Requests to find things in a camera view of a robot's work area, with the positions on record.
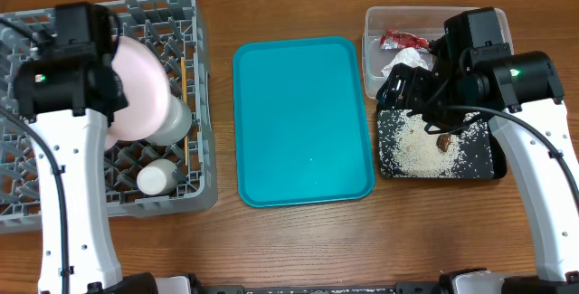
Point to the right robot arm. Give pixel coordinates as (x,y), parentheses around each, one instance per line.
(476,78)

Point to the white tissue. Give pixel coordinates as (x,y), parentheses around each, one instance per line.
(407,56)

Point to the brown food piece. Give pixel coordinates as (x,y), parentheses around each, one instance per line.
(443,142)

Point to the white round plate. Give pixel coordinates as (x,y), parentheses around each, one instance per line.
(145,86)

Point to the teal plastic tray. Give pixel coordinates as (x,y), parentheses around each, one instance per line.
(301,133)

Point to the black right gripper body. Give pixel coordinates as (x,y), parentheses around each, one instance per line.
(422,90)

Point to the white paper cup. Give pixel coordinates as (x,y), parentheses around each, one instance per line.
(157,178)

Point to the grey round bowl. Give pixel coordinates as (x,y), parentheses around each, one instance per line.
(176,125)

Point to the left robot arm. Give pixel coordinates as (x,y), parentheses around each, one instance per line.
(67,98)

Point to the black waste tray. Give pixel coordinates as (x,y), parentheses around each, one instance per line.
(452,167)

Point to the clear plastic bin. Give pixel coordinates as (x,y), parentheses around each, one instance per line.
(424,21)

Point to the grey plastic dish rack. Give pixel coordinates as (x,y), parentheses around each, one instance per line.
(170,29)

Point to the red candy wrapper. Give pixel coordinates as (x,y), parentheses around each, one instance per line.
(394,39)

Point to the white rice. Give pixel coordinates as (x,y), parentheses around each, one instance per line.
(420,149)

